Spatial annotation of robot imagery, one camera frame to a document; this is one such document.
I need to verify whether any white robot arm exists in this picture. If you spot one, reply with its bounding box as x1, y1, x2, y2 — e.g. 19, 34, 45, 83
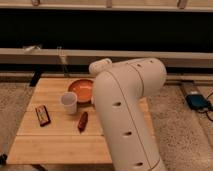
89, 58, 167, 171

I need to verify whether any orange bowl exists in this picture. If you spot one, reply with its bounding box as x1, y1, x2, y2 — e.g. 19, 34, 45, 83
68, 79, 93, 104

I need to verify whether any red sausage toy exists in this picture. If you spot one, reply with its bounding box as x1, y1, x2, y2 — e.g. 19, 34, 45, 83
78, 112, 88, 132

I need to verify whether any white paper cup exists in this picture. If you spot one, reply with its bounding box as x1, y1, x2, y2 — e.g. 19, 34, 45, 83
60, 92, 77, 115

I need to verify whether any brown chocolate bar wrapper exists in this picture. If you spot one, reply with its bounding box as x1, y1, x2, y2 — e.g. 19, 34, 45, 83
35, 105, 51, 127

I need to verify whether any blue box device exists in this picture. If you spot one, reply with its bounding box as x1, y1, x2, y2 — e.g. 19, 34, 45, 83
186, 94, 209, 110

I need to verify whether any black cable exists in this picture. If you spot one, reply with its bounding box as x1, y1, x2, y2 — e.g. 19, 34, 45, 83
198, 92, 213, 122

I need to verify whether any light wooden rail frame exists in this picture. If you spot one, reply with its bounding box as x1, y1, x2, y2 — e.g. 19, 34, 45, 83
0, 48, 213, 68

